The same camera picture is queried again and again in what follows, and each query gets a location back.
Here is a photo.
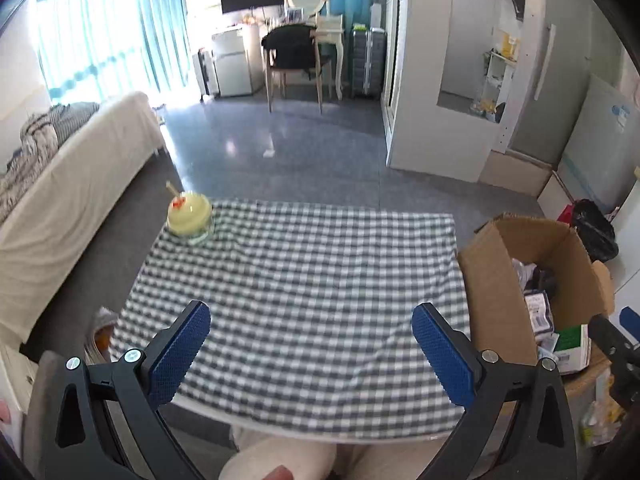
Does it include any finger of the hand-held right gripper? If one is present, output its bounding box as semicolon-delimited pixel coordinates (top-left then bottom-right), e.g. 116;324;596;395
587;314;640;411
618;307;640;345

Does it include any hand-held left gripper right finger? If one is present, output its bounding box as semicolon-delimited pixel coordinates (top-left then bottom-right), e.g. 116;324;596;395
410;302;576;480

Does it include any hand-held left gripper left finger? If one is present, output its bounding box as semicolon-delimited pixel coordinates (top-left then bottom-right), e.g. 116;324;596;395
54;301;212;480

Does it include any green and white medicine box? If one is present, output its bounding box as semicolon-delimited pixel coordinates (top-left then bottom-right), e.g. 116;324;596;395
550;324;592;375

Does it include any brown cardboard box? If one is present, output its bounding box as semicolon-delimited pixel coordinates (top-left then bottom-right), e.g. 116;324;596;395
457;214;616;376

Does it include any white and navy packet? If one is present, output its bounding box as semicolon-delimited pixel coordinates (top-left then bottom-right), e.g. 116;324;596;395
522;290;556;342

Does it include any black trash bag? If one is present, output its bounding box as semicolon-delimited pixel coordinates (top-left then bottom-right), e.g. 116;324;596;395
571;199;618;263

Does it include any person's leg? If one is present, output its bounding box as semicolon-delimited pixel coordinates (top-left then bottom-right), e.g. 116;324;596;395
217;425;451;480

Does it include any grey white checkered tablecloth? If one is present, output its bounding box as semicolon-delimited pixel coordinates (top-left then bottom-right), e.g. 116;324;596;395
107;199;473;443

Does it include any glass jar with yellow lid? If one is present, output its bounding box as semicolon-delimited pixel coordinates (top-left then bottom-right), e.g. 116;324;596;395
165;181;216;246

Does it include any white panel with blue sticker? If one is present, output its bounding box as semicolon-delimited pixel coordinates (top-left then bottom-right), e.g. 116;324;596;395
557;72;640;211

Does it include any white bed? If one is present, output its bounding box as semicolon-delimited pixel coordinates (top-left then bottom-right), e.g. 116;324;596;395
0;91;168;356

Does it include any grey patterned blanket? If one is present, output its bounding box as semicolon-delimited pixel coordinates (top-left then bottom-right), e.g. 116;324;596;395
0;101;101;221

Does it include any white suitcase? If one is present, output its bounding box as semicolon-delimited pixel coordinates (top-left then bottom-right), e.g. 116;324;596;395
192;49;219;101

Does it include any white shelf unit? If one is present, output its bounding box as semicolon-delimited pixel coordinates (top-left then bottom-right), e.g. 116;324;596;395
470;30;521;123

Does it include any white mini fridge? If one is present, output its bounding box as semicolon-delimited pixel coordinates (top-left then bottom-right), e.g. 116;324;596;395
211;25;264;98

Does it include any grey suitcase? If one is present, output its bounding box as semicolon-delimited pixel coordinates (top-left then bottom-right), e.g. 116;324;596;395
351;27;371;98
369;25;389;97

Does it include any wooden chair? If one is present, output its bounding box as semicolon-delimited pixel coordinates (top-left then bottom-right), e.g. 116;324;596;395
262;25;333;113

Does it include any black jacket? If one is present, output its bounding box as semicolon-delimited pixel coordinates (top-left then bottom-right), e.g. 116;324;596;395
262;25;321;70

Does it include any teal curtain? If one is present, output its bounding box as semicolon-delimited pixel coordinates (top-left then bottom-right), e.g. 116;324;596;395
35;0;193;106

